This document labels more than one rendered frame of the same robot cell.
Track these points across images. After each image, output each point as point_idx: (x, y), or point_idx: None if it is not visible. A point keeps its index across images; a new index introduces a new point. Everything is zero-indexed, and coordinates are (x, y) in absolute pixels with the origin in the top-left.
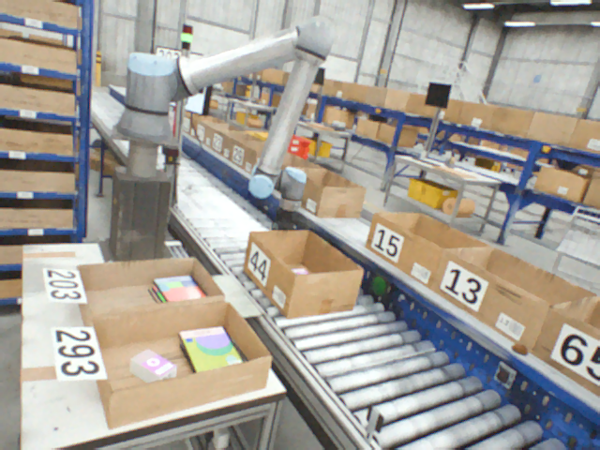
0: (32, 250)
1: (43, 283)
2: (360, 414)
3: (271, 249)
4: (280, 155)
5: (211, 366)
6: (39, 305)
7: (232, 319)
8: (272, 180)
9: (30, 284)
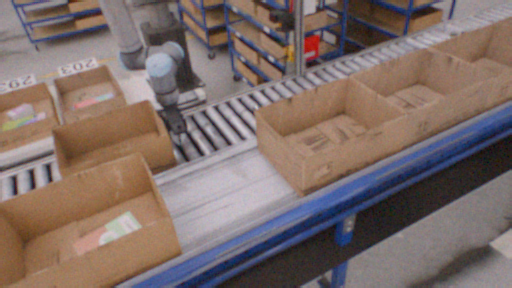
0: None
1: (123, 70)
2: None
3: (160, 128)
4: (112, 32)
5: (7, 126)
6: None
7: (47, 125)
8: (122, 56)
9: (121, 68)
